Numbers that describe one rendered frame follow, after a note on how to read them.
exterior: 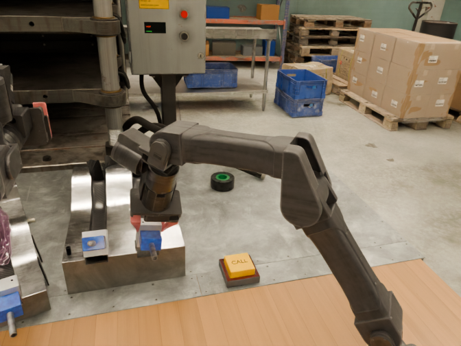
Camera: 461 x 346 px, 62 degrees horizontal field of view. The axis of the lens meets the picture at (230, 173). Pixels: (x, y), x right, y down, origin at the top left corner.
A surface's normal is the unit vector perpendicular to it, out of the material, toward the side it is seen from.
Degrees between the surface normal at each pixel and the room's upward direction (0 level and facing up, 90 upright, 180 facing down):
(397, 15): 90
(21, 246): 29
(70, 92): 90
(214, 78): 93
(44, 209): 0
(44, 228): 0
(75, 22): 90
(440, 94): 81
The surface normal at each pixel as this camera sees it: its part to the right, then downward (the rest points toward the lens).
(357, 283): -0.37, 0.37
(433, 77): 0.22, 0.58
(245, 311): 0.04, -0.89
